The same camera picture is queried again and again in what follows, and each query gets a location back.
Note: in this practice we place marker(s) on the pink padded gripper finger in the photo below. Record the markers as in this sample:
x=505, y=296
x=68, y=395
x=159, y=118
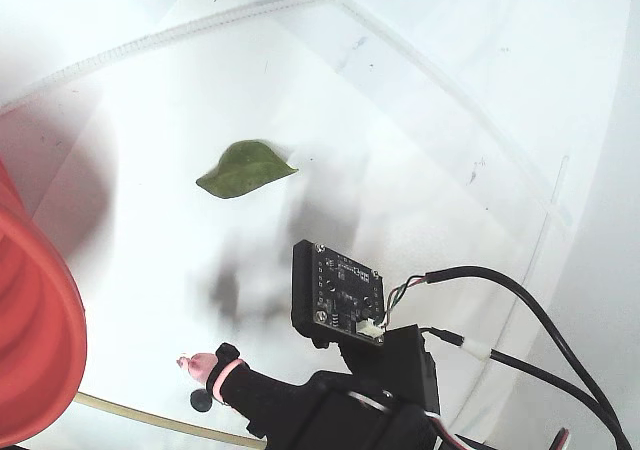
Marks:
x=235, y=377

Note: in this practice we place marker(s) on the dark blueberry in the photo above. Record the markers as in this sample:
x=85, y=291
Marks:
x=201, y=401

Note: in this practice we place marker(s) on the red collapsible ribbed cup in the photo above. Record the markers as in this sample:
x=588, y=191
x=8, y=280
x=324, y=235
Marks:
x=35, y=310

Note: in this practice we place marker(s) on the dark green curled leaf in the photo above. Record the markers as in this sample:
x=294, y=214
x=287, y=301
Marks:
x=245, y=170

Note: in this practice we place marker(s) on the tan wooden edge strip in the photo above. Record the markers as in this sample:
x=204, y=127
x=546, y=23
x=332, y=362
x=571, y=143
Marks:
x=150, y=416

